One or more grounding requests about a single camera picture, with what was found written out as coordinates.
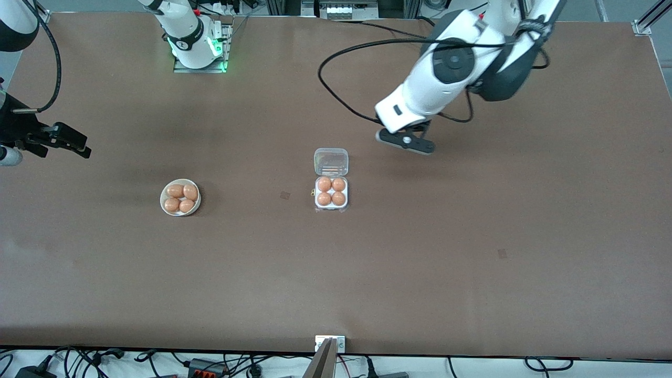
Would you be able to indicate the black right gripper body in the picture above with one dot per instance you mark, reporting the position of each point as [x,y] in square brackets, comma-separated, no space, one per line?
[14,126]

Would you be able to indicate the clear plastic egg box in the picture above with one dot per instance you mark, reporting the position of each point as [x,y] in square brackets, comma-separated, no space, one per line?
[331,160]

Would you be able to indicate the brown egg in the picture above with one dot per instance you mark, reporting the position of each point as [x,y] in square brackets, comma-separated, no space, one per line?
[186,206]
[324,184]
[175,190]
[338,184]
[171,205]
[324,198]
[338,198]
[191,192]

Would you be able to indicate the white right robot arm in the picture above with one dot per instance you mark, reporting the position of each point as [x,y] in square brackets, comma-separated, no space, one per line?
[184,31]

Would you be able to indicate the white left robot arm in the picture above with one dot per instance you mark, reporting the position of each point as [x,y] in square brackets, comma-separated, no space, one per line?
[430,89]

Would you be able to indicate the grey box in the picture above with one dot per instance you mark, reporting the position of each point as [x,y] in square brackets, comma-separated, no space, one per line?
[391,375]

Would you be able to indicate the black box with orange levers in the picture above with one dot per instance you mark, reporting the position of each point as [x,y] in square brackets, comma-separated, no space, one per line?
[207,370]

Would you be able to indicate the white round bowl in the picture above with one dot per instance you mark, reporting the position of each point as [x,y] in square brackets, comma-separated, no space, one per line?
[180,213]

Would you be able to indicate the white terminal block unit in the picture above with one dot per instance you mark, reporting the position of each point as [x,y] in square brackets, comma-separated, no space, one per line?
[338,9]

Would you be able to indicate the brown table cover sheet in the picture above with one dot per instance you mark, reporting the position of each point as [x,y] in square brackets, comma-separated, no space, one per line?
[420,294]

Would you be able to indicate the white power strip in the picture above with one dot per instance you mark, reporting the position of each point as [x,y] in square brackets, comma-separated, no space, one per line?
[226,8]

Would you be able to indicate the black power adapter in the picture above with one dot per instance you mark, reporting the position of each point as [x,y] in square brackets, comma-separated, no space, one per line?
[34,373]

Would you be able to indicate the aluminium profile bar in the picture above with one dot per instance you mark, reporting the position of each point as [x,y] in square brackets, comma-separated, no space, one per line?
[323,365]

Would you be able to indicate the metal corner bracket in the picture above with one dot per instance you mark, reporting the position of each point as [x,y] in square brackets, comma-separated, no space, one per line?
[643,27]
[46,18]

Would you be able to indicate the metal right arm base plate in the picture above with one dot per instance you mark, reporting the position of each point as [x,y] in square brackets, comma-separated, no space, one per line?
[181,69]

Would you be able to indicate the small metal bracket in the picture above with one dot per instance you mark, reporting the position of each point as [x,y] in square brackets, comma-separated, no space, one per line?
[341,344]

